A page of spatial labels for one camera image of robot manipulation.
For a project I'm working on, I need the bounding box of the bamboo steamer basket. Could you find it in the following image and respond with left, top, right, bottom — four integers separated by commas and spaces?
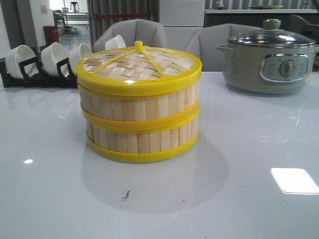
83, 109, 199, 163
79, 84, 200, 133

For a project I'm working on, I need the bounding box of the woven bamboo steamer lid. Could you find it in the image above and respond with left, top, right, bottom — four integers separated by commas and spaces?
76, 41, 202, 98

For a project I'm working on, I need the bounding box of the grey chair left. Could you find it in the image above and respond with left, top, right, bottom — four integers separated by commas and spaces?
92, 19, 167, 53

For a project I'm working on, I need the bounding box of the grey chair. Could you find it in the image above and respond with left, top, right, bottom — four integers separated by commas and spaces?
185, 23, 259, 72
92, 19, 167, 53

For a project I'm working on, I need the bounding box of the white bowl right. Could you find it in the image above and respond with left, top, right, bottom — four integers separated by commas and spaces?
105, 35, 126, 50

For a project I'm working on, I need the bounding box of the white bowl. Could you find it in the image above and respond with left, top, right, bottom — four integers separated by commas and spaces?
41, 42, 69, 77
5, 45, 36, 79
105, 35, 126, 50
69, 43, 92, 74

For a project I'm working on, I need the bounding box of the grey chair right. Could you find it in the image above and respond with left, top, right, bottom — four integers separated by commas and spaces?
185, 23, 259, 72

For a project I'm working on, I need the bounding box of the green electric cooking pot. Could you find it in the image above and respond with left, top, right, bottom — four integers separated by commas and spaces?
216, 43, 319, 94

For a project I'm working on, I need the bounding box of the black bowl rack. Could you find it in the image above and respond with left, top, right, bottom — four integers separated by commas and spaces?
0, 57, 77, 88

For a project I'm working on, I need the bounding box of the red bin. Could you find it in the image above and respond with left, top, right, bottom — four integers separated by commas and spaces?
43, 25, 59, 46

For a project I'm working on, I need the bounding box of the glass pot lid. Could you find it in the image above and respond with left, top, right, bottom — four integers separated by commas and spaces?
228, 19, 316, 48

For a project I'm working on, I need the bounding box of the white bowl far left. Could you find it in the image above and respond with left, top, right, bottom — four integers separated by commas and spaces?
5, 45, 36, 79

